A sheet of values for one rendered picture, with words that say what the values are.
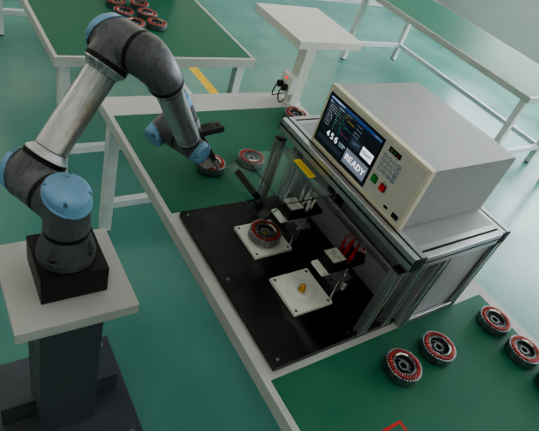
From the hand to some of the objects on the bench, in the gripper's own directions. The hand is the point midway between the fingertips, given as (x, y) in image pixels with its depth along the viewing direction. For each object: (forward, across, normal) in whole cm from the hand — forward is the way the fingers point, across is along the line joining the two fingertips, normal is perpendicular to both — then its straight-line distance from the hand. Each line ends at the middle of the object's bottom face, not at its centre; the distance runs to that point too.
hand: (209, 158), depth 193 cm
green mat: (+8, +121, +4) cm, 122 cm away
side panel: (+19, +92, +22) cm, 96 cm away
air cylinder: (+7, +44, +6) cm, 45 cm away
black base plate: (+2, +54, -7) cm, 55 cm away
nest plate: (0, +42, -6) cm, 43 cm away
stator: (+5, +102, -1) cm, 102 cm away
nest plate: (-2, +66, -9) cm, 67 cm away
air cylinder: (+6, +68, +4) cm, 68 cm away
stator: (+5, 0, -1) cm, 5 cm away
